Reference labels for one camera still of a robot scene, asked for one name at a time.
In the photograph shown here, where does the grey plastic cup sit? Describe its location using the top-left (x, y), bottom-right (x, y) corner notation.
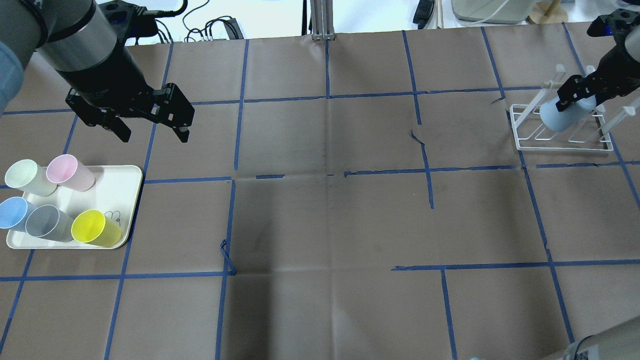
top-left (25, 204), bottom-right (74, 243)

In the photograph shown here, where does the yellow plastic cup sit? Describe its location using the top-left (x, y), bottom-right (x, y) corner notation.
top-left (71, 209), bottom-right (122, 248)

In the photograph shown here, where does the white wire cup rack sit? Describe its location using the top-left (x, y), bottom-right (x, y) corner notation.
top-left (509, 64), bottom-right (639, 153)

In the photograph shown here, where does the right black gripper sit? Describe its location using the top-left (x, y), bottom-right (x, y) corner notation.
top-left (556, 9), bottom-right (640, 112)

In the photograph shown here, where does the pink plastic cup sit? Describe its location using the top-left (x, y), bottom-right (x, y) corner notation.
top-left (45, 153), bottom-right (96, 192)

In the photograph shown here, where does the beige plastic bin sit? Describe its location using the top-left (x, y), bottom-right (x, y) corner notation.
top-left (451, 0), bottom-right (536, 25)

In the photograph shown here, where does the wooden mug tree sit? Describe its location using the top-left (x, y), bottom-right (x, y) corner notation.
top-left (526, 0), bottom-right (569, 25)

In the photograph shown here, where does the light blue plastic cup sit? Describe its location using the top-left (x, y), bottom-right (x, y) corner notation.
top-left (539, 96), bottom-right (597, 133)

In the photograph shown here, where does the black power adapter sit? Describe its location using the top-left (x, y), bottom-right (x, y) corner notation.
top-left (412, 0), bottom-right (435, 30)

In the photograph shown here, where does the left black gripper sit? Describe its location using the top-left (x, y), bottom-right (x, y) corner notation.
top-left (65, 50), bottom-right (195, 143)

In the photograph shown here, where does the aluminium frame post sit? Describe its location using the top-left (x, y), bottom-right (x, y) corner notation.
top-left (310, 0), bottom-right (336, 43)

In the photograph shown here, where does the pale green plastic cup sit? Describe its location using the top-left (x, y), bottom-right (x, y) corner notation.
top-left (4, 159), bottom-right (58, 197)

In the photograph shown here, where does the cream plastic tray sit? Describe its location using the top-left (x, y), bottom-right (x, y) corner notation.
top-left (6, 165), bottom-right (144, 250)

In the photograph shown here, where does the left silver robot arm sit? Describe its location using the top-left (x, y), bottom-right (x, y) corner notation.
top-left (0, 0), bottom-right (195, 143)

